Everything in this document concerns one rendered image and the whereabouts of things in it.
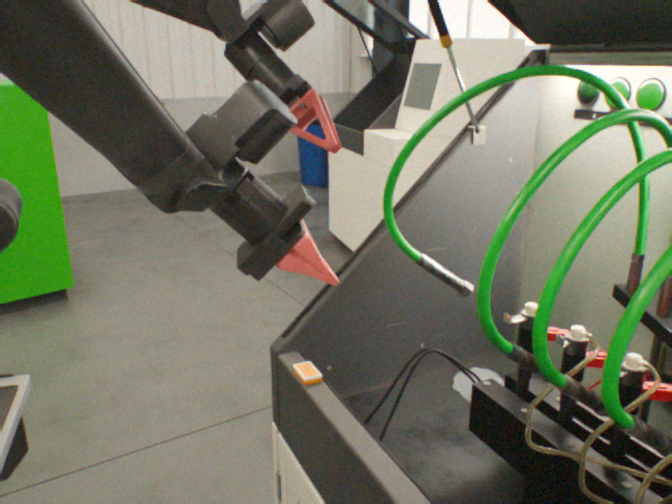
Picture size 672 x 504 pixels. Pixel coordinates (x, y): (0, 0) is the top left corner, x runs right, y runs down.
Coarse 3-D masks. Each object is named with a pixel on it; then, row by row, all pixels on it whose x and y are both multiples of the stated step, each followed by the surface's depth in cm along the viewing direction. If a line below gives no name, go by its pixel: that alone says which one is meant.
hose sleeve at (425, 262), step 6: (420, 258) 83; (426, 258) 84; (420, 264) 84; (426, 264) 84; (432, 264) 84; (438, 264) 84; (426, 270) 84; (432, 270) 84; (438, 270) 84; (444, 270) 84; (438, 276) 84; (444, 276) 84; (450, 276) 84; (456, 276) 85; (444, 282) 85; (450, 282) 85; (456, 282) 85; (462, 282) 85; (456, 288) 85
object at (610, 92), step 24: (528, 72) 76; (552, 72) 76; (576, 72) 77; (456, 96) 77; (432, 120) 77; (408, 144) 78; (384, 192) 81; (648, 192) 83; (384, 216) 81; (648, 216) 84
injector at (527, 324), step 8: (520, 312) 80; (528, 320) 79; (520, 328) 80; (528, 328) 79; (520, 336) 80; (528, 336) 79; (520, 344) 80; (528, 344) 80; (520, 368) 82; (520, 376) 82; (528, 376) 82; (520, 384) 82; (528, 384) 82; (520, 392) 83
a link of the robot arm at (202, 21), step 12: (132, 0) 72; (144, 0) 72; (156, 0) 73; (168, 0) 73; (180, 0) 73; (192, 0) 74; (204, 0) 74; (168, 12) 73; (180, 12) 74; (192, 12) 74; (204, 12) 75; (240, 12) 76; (192, 24) 75; (204, 24) 75
